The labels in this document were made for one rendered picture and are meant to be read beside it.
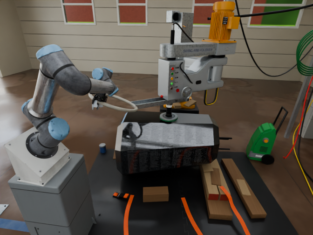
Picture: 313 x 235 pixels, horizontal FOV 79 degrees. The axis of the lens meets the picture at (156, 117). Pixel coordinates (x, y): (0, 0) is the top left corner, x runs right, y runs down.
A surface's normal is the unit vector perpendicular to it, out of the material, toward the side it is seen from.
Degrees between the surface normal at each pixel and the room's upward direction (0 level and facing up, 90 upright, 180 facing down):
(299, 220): 0
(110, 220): 0
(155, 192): 0
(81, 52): 90
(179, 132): 45
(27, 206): 90
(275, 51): 90
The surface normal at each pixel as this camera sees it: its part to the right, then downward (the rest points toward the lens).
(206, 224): 0.01, -0.90
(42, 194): -0.13, 0.43
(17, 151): 0.73, -0.53
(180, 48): 0.50, 0.39
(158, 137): 0.00, -0.33
